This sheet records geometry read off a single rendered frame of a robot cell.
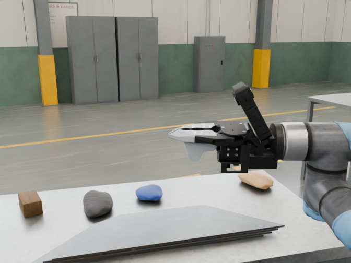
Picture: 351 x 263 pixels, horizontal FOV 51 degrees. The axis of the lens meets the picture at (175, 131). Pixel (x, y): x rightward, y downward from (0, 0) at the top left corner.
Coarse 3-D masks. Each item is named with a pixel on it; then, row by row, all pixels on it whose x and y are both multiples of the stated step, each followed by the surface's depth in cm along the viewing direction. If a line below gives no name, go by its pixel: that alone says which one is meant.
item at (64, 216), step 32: (64, 192) 139; (128, 192) 139; (192, 192) 139; (224, 192) 139; (256, 192) 139; (288, 192) 139; (0, 224) 116; (32, 224) 116; (64, 224) 116; (288, 224) 116; (320, 224) 116; (0, 256) 100; (32, 256) 100; (128, 256) 100; (160, 256) 100; (192, 256) 100; (224, 256) 100; (256, 256) 100; (288, 256) 100; (320, 256) 103
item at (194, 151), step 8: (176, 136) 69; (184, 136) 68; (192, 136) 67; (184, 144) 69; (192, 144) 69; (200, 144) 69; (208, 144) 69; (192, 152) 70; (200, 152) 70; (192, 160) 70
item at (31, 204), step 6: (24, 192) 127; (30, 192) 127; (36, 192) 127; (18, 198) 126; (24, 198) 123; (30, 198) 123; (36, 198) 123; (24, 204) 119; (30, 204) 120; (36, 204) 121; (24, 210) 119; (30, 210) 120; (36, 210) 121; (42, 210) 122; (24, 216) 120; (30, 216) 121
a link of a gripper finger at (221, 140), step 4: (196, 136) 67; (200, 136) 67; (204, 136) 67; (208, 136) 67; (212, 136) 67; (216, 136) 67; (220, 136) 67; (224, 136) 67; (228, 136) 67; (232, 136) 67; (236, 136) 68; (196, 140) 67; (200, 140) 67; (204, 140) 67; (208, 140) 66; (212, 140) 66; (216, 140) 66; (220, 140) 66; (224, 140) 66; (228, 140) 66; (232, 140) 66; (212, 144) 66; (216, 144) 66; (220, 144) 66; (224, 144) 66
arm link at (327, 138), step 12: (312, 132) 68; (324, 132) 68; (336, 132) 68; (348, 132) 68; (312, 144) 67; (324, 144) 67; (336, 144) 67; (348, 144) 67; (312, 156) 68; (324, 156) 68; (336, 156) 68; (348, 156) 68; (324, 168) 69; (336, 168) 68
